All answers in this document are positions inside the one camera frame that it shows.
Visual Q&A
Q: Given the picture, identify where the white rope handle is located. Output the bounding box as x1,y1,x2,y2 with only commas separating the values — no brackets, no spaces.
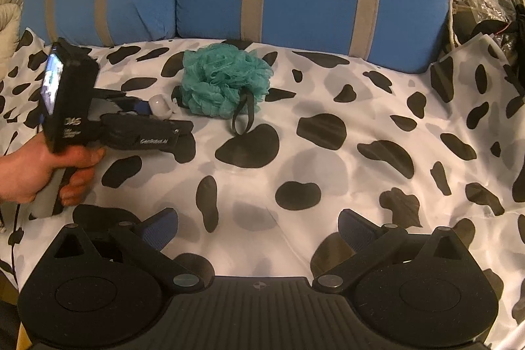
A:
446,0,472,49

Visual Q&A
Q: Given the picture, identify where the small white silicone case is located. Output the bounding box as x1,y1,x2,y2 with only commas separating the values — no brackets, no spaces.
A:
148,96,179,119

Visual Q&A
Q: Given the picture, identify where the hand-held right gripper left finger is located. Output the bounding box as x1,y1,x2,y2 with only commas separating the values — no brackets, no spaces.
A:
39,207,206,291

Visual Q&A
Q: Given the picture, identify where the black white cow-print blanket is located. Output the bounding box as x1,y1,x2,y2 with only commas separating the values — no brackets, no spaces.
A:
0,26,525,350

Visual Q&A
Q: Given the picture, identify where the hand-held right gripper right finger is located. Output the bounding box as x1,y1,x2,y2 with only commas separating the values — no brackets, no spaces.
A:
314,208,478,293

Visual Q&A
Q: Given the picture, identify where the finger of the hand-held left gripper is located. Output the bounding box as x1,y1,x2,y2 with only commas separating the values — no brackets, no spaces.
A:
94,89,149,115
166,119,194,141

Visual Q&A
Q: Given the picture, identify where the teal mesh bath loofah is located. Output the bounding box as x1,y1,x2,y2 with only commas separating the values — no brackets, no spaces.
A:
180,43,275,136

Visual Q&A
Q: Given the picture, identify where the person's left hand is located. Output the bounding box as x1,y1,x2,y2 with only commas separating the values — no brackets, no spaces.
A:
0,137,106,207

